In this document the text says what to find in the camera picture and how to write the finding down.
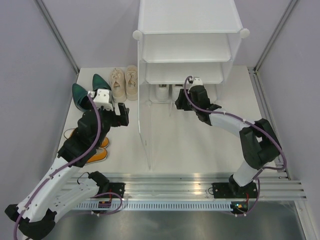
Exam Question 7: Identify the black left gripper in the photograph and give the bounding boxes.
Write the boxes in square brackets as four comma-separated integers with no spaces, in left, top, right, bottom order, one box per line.
[88,99,129,146]

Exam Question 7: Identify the white sneaker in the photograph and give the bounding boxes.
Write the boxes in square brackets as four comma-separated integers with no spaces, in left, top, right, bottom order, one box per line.
[155,84,170,102]
[171,84,184,102]

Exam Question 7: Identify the green pointed shoe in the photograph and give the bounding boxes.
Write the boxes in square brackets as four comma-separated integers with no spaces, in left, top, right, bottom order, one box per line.
[92,73,111,91]
[72,83,93,112]

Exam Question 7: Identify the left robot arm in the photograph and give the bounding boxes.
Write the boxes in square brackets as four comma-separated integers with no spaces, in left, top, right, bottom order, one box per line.
[5,103,130,240]

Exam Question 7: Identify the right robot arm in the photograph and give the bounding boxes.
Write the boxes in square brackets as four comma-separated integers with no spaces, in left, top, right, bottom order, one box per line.
[175,85,284,198]

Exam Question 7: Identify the clear cabinet door panel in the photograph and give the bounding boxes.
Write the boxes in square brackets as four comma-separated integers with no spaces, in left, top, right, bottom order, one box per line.
[138,100,152,171]

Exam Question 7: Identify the white plastic shoe cabinet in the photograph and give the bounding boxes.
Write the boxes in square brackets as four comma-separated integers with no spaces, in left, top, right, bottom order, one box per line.
[132,0,251,105]

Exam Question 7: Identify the beige sneaker left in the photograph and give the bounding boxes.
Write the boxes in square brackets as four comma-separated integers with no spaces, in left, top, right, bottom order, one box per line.
[109,68,127,103]

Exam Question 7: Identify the beige sneaker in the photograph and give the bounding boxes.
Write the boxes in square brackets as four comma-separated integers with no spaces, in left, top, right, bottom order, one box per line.
[109,68,127,103]
[124,65,138,101]

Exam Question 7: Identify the orange sneaker upper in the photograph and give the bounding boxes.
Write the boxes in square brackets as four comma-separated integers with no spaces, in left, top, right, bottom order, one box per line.
[63,128,110,148]

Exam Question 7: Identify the orange sneaker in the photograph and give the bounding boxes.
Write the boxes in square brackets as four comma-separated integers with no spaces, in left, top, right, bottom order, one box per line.
[63,128,110,148]
[86,148,108,165]

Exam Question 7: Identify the beige sneaker right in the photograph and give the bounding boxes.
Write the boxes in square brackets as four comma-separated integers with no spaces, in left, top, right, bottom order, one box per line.
[124,65,138,101]

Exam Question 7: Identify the orange sneaker lower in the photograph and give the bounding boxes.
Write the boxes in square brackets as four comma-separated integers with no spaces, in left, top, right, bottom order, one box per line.
[86,148,108,165]

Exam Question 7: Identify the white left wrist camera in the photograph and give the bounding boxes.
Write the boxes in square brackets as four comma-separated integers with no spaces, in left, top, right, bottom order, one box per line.
[87,88,114,111]

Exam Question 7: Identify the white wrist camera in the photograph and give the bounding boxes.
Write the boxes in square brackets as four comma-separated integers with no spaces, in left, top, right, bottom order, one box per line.
[187,76,204,88]
[87,88,114,111]

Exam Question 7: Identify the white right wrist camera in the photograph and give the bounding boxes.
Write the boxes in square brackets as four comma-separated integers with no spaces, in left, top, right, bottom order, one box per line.
[187,76,204,88]

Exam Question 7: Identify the aluminium mounting rail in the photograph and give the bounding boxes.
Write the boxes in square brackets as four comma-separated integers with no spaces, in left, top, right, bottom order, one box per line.
[59,172,308,201]

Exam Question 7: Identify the white slotted cable duct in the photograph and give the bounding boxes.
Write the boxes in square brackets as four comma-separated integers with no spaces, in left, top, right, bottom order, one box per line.
[74,200,232,212]

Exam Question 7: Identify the right aluminium frame post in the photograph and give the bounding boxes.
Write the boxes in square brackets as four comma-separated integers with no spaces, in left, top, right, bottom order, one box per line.
[253,0,300,72]

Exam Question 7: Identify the aluminium frame post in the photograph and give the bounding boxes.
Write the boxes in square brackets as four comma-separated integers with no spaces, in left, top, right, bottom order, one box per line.
[34,0,80,76]
[253,0,300,72]

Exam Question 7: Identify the left aluminium frame post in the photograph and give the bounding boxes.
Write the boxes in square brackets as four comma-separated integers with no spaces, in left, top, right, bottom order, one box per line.
[34,0,80,76]

